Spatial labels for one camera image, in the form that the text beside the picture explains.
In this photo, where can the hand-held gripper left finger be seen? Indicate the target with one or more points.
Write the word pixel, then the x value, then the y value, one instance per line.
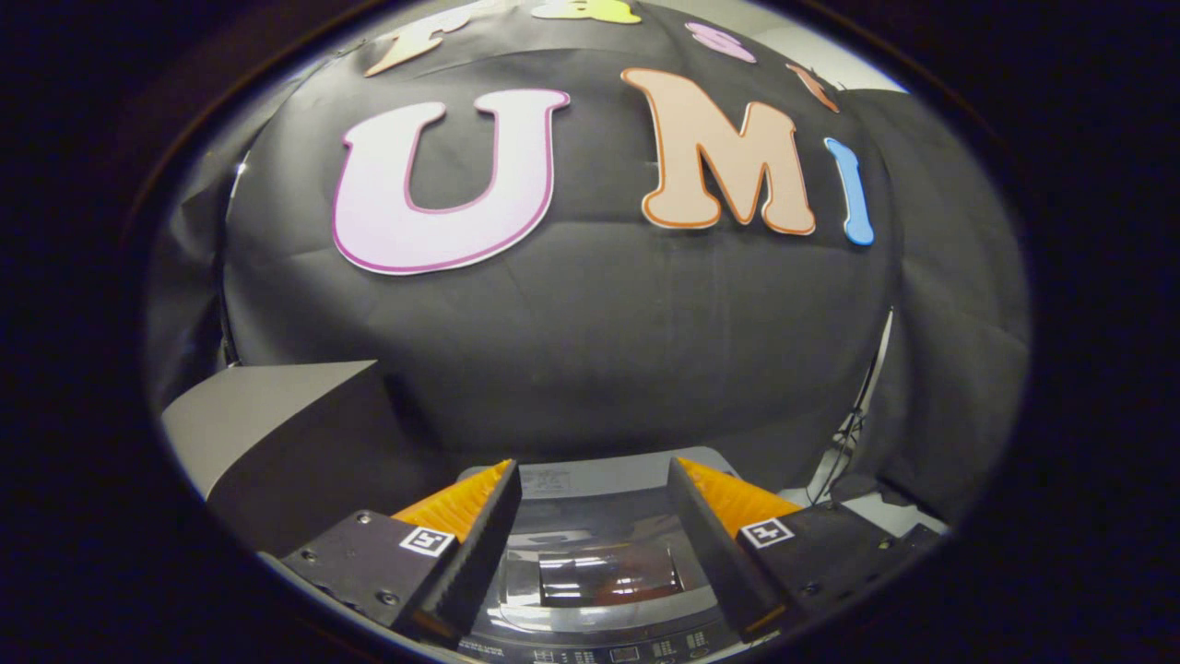
pixel 484 539

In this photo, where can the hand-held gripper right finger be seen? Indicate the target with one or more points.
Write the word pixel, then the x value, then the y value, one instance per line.
pixel 714 544

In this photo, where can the grey washing machine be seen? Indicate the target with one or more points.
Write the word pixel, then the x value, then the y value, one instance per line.
pixel 636 472

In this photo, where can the black light stand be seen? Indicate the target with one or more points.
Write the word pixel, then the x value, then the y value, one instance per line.
pixel 853 424

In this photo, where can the black backdrop cloth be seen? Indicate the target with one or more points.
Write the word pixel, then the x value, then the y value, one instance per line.
pixel 599 323

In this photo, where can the beige and dark cabinet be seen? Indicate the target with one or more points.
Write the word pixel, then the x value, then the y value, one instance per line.
pixel 249 406

